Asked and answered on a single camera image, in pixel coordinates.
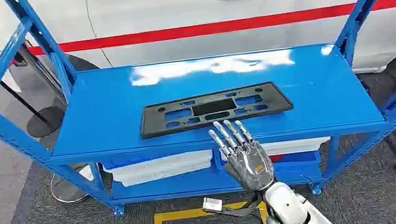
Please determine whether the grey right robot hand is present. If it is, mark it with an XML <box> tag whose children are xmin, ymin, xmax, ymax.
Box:
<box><xmin>207</xmin><ymin>115</ymin><xmax>277</xmax><ymax>196</ymax></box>

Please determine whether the red barrier belt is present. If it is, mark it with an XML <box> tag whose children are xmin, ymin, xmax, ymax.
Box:
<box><xmin>0</xmin><ymin>0</ymin><xmax>396</xmax><ymax>92</ymax></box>

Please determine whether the white car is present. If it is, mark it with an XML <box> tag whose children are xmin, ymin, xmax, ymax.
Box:
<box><xmin>0</xmin><ymin>0</ymin><xmax>396</xmax><ymax>116</ymax></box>

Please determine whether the chrome stanchion base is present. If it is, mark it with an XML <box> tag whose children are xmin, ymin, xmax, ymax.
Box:
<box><xmin>48</xmin><ymin>163</ymin><xmax>97</xmax><ymax>208</ymax></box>

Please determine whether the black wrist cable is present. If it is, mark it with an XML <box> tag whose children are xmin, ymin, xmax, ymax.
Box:
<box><xmin>205</xmin><ymin>191</ymin><xmax>271</xmax><ymax>224</ymax></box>

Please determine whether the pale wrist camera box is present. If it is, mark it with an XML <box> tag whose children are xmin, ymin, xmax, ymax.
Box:
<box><xmin>201</xmin><ymin>195</ymin><xmax>224</xmax><ymax>215</ymax></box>

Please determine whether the black plastic plate frame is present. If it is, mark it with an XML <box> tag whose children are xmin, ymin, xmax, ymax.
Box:
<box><xmin>136</xmin><ymin>80</ymin><xmax>296</xmax><ymax>140</ymax></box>

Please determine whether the black stanchion post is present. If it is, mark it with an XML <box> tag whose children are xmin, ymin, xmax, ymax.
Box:
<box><xmin>0</xmin><ymin>25</ymin><xmax>69</xmax><ymax>143</ymax></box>

